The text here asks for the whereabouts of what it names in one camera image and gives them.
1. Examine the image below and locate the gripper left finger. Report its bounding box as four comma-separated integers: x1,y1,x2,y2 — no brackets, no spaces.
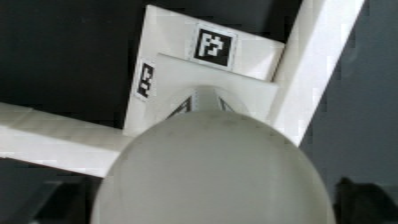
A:
0,177,101,224

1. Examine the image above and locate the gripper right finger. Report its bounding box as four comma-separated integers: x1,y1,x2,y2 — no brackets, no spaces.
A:
332,177,398,224

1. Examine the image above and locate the white lamp bulb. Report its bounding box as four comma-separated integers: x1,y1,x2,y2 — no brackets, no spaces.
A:
89,85,338,224

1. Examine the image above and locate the white lamp base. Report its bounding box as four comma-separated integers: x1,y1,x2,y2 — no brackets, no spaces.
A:
123,5,284,136

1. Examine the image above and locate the white table fence frame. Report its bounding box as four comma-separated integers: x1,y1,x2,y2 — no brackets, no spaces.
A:
0,0,364,177

